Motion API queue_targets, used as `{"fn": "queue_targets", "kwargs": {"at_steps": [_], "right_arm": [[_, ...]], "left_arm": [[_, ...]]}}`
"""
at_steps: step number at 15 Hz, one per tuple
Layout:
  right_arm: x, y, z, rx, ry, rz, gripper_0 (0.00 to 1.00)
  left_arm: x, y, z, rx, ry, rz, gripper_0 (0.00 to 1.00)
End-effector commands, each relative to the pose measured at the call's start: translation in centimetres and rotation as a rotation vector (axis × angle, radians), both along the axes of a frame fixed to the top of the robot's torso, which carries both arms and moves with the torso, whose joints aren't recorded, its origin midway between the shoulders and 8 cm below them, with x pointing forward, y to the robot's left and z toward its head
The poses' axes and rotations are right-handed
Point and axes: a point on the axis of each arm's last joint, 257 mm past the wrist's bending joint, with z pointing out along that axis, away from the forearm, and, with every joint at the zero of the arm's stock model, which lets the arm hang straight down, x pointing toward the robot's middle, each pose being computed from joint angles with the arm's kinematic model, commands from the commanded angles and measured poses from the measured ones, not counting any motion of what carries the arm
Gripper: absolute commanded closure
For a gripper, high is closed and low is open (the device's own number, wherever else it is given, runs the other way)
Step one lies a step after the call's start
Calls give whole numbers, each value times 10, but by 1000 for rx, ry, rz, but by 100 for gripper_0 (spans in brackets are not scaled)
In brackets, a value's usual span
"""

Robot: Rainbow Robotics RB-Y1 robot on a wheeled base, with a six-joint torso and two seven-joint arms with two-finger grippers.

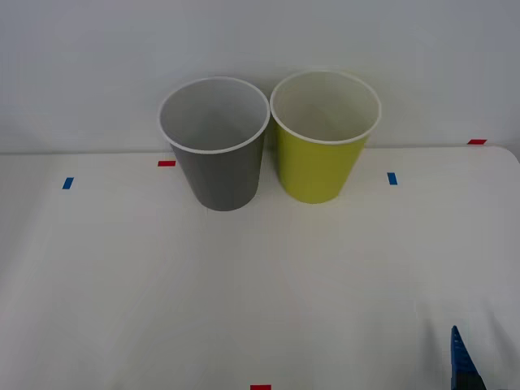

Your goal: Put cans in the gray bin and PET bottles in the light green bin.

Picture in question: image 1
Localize yellow-green plastic waste bin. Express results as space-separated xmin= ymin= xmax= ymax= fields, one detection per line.
xmin=269 ymin=69 xmax=383 ymax=205

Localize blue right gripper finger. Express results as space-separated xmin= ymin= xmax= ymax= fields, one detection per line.
xmin=448 ymin=324 xmax=488 ymax=390

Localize grey plastic waste bin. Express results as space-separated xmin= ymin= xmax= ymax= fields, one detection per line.
xmin=157 ymin=76 xmax=272 ymax=213

